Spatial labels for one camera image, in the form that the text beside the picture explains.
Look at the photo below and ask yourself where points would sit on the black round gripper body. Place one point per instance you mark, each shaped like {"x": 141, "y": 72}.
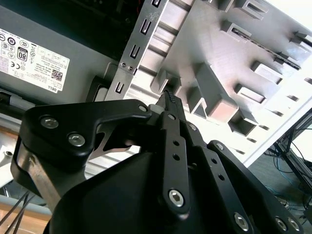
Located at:
{"x": 109, "y": 207}

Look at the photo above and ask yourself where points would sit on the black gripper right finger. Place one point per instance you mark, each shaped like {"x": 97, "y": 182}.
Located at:
{"x": 217, "y": 168}

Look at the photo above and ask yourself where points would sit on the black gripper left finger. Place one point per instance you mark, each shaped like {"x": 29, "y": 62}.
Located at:
{"x": 73, "y": 117}

